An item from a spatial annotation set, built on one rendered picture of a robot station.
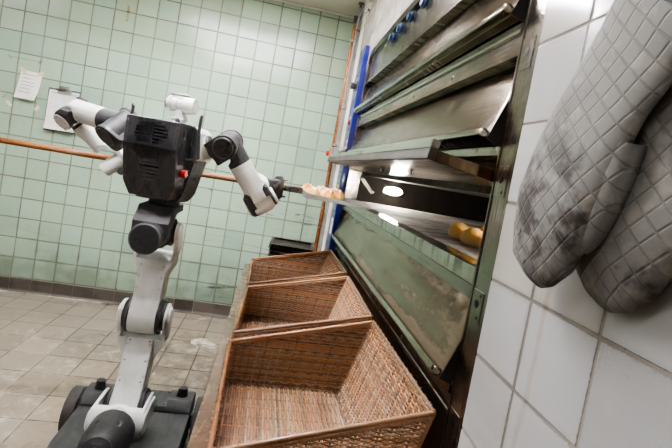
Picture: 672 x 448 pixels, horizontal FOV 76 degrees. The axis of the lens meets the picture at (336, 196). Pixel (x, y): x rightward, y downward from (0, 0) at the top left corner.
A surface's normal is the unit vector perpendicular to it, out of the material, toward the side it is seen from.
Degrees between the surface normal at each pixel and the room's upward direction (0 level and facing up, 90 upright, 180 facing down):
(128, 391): 54
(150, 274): 80
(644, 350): 90
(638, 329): 90
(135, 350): 68
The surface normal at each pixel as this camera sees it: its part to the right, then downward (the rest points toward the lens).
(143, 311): 0.20, -0.33
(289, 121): 0.14, 0.07
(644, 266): -0.94, 0.03
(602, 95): -0.94, -0.25
